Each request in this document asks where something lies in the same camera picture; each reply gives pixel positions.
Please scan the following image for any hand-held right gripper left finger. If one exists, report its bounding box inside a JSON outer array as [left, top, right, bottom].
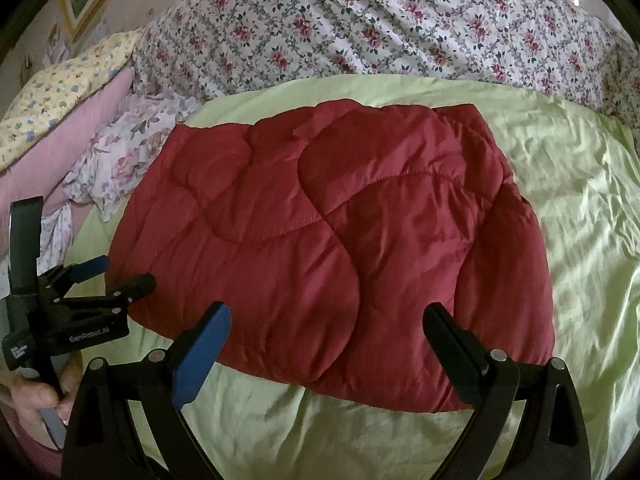
[[60, 301, 233, 480]]

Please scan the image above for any person's left hand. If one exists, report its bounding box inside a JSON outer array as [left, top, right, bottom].
[[0, 355, 83, 421]]

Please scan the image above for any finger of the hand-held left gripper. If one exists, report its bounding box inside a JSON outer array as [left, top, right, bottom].
[[55, 273, 157, 313], [42, 255, 111, 293]]

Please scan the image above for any yellow floral pillow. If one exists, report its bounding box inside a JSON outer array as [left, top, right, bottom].
[[0, 30, 143, 171]]

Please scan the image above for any light green bed sheet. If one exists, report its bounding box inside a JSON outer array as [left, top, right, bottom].
[[65, 74, 640, 480]]

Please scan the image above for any red quilted jacket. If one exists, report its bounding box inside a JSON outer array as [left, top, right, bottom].
[[106, 100, 557, 413]]

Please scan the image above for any rose floral duvet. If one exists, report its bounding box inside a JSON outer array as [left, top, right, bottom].
[[131, 0, 640, 131]]

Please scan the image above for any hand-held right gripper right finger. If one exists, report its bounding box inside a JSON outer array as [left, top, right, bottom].
[[422, 302, 593, 480]]

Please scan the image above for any pink pillow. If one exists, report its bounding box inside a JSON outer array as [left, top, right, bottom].
[[0, 67, 136, 241]]

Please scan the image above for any large-flower white cloth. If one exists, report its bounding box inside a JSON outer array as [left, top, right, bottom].
[[42, 92, 201, 268]]

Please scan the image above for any person's left forearm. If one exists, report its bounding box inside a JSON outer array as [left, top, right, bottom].
[[7, 405, 68, 478]]

